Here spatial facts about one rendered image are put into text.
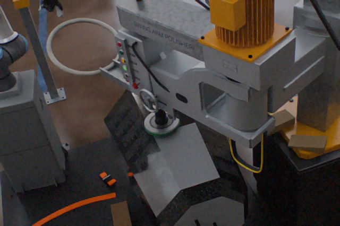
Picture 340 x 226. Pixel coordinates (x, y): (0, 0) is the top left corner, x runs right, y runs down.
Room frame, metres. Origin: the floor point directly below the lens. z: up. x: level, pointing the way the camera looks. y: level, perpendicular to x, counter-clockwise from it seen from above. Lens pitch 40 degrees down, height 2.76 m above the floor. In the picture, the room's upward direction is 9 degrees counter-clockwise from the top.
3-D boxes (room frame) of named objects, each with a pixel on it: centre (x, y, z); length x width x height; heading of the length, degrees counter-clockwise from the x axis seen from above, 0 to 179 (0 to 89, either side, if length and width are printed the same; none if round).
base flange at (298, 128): (2.10, -0.87, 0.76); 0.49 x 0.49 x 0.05; 12
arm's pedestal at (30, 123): (2.83, 1.13, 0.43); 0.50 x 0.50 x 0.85; 6
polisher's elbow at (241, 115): (1.70, -0.36, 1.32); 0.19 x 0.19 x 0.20
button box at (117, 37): (2.19, 0.19, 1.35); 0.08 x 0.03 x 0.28; 39
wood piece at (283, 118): (2.09, -0.62, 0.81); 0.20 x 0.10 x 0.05; 110
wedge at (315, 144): (1.89, -0.74, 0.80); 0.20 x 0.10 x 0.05; 60
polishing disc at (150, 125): (2.21, 0.06, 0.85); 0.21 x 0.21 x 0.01
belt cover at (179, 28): (1.94, -0.16, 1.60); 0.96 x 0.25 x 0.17; 39
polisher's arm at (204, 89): (1.90, -0.18, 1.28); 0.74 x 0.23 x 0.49; 39
